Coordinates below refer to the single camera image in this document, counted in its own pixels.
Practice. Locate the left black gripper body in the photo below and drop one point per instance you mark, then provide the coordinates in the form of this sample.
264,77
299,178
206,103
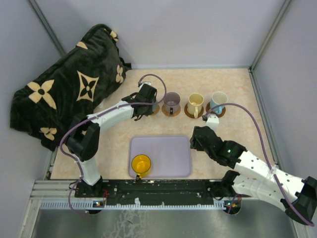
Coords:
148,110

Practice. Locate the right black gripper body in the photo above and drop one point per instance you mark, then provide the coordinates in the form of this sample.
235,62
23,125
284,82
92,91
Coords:
196,145

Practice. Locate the grey green mug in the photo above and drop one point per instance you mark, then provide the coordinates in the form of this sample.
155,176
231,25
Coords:
155,107

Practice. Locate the woven coaster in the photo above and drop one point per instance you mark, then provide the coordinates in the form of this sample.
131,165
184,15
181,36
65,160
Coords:
155,112
171,111

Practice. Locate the mauve purple mug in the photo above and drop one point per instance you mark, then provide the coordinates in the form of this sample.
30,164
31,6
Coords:
171,99

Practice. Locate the dark wooden coaster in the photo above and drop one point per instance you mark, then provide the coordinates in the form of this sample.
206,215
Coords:
189,114
219,112

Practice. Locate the cream mug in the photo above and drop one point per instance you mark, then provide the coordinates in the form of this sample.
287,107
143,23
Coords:
195,104

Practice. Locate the light blue mug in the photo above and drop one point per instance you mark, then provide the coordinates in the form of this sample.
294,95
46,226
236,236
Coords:
218,98

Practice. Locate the yellow mug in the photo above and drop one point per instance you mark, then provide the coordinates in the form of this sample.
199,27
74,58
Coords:
141,165

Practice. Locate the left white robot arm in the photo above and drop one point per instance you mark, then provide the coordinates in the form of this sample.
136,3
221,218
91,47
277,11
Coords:
83,141

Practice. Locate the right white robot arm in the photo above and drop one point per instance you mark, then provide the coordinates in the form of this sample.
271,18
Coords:
249,175

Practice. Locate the lavender plastic tray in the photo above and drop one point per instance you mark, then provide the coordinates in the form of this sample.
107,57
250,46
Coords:
170,155

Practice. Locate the black floral plush blanket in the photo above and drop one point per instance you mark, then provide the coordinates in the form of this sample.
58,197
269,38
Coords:
76,84

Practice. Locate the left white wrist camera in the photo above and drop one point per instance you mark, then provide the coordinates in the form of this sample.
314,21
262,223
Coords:
146,82

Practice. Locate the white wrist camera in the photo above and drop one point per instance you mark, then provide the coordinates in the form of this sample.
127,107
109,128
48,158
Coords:
212,122
146,82

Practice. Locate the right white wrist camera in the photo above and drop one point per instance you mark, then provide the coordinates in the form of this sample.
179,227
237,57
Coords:
212,122

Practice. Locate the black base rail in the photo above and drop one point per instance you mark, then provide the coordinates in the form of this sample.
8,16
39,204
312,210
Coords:
157,192

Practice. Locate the aluminium frame rail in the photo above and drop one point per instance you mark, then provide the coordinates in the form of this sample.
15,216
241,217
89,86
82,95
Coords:
61,195

